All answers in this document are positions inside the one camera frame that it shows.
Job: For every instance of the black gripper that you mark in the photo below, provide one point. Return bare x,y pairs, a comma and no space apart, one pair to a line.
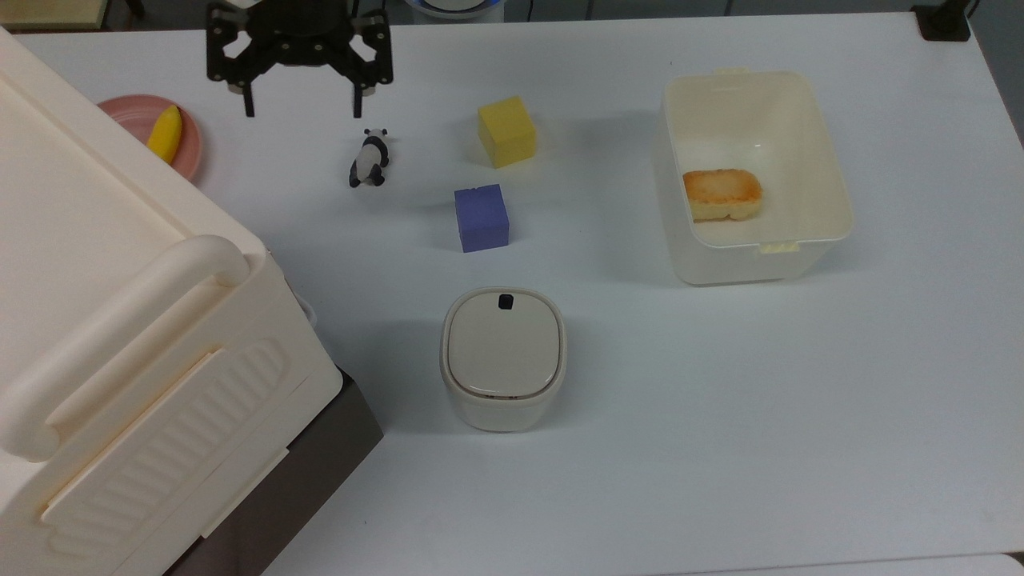
300,32

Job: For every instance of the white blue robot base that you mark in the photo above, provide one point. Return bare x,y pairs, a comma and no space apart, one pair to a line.
456,6

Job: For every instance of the dark wooden drawer cabinet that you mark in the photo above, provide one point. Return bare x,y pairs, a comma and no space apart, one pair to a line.
320,456

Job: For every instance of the cream open plastic bin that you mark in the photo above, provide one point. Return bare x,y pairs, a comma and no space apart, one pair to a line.
752,120

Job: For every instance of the panda figurine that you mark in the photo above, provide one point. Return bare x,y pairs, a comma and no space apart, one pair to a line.
370,156

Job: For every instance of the pink plate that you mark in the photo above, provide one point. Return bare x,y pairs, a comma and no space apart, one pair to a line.
189,148

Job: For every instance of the yellow toy banana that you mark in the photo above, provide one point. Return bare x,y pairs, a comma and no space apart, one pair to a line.
166,134

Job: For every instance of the yellow cube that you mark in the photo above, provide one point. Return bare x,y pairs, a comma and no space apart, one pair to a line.
506,132

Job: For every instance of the purple cube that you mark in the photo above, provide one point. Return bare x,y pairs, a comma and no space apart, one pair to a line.
482,218

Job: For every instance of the light wooden furniture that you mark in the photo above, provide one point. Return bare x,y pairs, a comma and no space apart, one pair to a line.
48,12

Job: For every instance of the cream plastic storage box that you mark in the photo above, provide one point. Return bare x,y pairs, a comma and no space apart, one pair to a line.
80,240

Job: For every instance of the cream lidded trash can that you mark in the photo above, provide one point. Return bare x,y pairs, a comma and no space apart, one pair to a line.
502,352

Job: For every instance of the toasted bread slice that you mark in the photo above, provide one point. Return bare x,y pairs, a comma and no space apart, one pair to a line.
722,194

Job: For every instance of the black table clamp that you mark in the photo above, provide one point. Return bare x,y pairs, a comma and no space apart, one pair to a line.
944,22

